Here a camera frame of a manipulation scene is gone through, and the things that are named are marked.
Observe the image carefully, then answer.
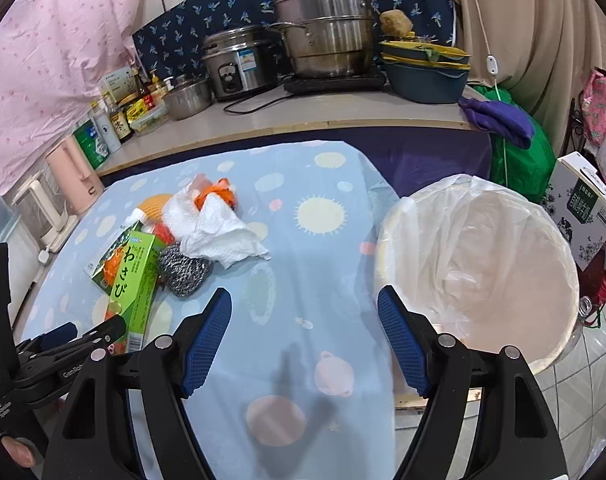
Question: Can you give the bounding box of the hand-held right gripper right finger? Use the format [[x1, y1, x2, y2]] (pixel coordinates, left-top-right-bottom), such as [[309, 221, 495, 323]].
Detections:
[[377, 285, 568, 480]]

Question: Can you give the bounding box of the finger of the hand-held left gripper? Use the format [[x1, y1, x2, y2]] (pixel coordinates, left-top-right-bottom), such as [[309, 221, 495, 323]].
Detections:
[[30, 316, 127, 361], [14, 322, 79, 356]]

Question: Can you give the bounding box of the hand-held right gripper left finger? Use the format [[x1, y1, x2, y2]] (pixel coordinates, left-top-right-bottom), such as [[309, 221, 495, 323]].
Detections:
[[42, 287, 233, 480]]

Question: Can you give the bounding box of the green printed carton box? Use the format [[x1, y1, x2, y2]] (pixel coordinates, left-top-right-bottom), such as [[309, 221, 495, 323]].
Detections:
[[84, 221, 167, 354]]

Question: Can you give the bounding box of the steel wool scourer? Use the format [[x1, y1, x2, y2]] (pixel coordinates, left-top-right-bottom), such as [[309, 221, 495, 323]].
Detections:
[[158, 241, 215, 299]]

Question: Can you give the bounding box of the cream round bin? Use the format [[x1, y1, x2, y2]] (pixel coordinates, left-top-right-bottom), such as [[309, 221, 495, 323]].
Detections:
[[374, 195, 582, 376]]

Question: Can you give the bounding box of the white paper towel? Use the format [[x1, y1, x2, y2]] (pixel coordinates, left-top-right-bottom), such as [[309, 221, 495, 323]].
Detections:
[[180, 195, 273, 269]]

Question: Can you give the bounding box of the clear plastic bin liner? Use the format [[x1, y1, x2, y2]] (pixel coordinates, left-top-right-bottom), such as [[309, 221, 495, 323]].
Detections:
[[375, 174, 582, 361]]

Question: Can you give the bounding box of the yellow-orange knitted sleeve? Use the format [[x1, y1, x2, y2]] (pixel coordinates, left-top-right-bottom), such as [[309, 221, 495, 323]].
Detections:
[[138, 195, 175, 223]]

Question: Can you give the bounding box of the person's left hand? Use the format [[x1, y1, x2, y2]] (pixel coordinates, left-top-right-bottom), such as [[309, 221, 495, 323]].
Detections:
[[0, 435, 40, 469]]

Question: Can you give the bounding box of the light blue printed tablecloth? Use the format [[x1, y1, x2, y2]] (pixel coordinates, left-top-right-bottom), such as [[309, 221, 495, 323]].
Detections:
[[13, 140, 400, 480]]

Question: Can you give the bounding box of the white glass jug appliance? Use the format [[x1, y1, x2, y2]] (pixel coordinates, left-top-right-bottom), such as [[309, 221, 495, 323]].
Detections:
[[12, 170, 79, 253]]

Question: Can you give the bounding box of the pink electric kettle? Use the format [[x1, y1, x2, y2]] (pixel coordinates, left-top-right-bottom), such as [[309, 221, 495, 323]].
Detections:
[[44, 136, 105, 213]]

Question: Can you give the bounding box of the dark purple table cover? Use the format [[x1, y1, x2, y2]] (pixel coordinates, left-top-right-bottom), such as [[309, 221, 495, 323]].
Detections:
[[345, 127, 494, 198]]

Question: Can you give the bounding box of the clear plastic bottle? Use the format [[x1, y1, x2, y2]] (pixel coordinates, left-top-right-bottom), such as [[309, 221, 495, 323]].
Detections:
[[578, 295, 604, 329]]

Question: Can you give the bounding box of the green and white pack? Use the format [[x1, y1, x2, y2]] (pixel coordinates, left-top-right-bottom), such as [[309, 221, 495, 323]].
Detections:
[[73, 119, 110, 170]]

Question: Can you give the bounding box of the white bottle with black print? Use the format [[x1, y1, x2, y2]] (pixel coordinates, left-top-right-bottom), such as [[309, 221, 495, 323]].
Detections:
[[94, 102, 122, 153]]

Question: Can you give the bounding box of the dark sauce bottle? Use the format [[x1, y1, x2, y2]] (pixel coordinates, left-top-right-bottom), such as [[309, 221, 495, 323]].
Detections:
[[106, 94, 135, 143]]

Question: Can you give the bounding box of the clear food container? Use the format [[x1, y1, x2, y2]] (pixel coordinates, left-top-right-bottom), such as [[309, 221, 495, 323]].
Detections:
[[130, 107, 170, 134]]

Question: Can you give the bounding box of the green plastic bag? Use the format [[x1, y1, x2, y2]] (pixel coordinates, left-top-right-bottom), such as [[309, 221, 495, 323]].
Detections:
[[475, 85, 557, 204]]

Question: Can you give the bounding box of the white floral printed carton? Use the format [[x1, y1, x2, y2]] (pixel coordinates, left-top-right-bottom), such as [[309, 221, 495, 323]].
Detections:
[[543, 151, 606, 271]]

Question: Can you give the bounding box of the yellow packet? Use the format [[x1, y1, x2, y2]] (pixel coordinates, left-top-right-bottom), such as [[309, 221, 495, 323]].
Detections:
[[126, 100, 156, 121]]

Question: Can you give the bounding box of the purple cloth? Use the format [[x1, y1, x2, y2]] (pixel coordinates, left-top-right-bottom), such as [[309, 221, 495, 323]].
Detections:
[[458, 96, 535, 150]]

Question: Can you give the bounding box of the small steel pot glass lid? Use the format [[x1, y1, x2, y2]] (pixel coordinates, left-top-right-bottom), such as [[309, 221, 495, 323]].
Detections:
[[163, 74, 214, 121]]

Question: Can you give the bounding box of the white and green box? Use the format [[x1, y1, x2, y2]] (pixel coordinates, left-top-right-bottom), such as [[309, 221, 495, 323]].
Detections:
[[100, 66, 139, 106]]

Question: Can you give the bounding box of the dark blue plastic basin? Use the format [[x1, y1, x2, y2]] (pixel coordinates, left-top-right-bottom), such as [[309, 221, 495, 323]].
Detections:
[[384, 61, 470, 106]]

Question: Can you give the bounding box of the black induction cooker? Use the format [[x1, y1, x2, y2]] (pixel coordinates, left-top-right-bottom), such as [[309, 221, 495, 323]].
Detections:
[[283, 67, 388, 95]]

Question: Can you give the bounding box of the black metal rack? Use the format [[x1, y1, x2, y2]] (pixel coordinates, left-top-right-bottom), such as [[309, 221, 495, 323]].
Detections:
[[565, 97, 592, 157]]

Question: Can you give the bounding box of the steel rice cooker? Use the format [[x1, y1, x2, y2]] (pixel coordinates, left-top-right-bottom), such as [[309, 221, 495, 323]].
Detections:
[[201, 25, 284, 102]]

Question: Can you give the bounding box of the blue yellow-rimmed colander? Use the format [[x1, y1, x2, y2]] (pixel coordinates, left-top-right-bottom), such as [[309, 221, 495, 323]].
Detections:
[[380, 37, 472, 70]]

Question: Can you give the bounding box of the pink floral cloth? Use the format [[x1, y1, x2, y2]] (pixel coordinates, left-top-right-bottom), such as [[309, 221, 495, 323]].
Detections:
[[580, 71, 606, 147]]

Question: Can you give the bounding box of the dark blue printed cloth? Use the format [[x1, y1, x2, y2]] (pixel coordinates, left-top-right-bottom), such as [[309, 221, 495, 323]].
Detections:
[[132, 0, 456, 78]]

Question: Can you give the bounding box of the brown loofah sponge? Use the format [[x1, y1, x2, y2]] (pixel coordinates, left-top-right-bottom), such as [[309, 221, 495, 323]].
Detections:
[[379, 10, 415, 40]]

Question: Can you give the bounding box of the large steel steamer pot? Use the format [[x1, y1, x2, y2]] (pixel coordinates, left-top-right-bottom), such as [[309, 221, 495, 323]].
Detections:
[[269, 0, 391, 79]]

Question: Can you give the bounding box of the beige curtain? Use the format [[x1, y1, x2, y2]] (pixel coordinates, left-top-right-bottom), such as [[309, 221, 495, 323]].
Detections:
[[430, 0, 606, 158]]

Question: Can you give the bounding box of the black power cable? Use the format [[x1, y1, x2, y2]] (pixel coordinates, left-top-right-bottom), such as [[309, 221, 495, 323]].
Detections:
[[224, 91, 290, 113]]

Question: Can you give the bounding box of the white cable with switch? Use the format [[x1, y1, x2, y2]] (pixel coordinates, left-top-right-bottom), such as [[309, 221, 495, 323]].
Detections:
[[470, 0, 510, 186]]

